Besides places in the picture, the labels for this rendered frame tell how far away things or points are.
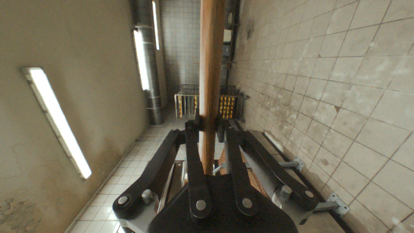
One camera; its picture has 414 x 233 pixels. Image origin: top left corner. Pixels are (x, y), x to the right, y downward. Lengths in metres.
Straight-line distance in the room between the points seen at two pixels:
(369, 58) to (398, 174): 0.78
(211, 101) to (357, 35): 1.47
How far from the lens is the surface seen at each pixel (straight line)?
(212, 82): 0.17
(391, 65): 1.40
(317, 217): 1.54
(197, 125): 0.16
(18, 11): 1.85
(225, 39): 4.56
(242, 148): 0.16
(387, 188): 1.43
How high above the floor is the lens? 1.21
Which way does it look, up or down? 4 degrees down
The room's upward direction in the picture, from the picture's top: 89 degrees counter-clockwise
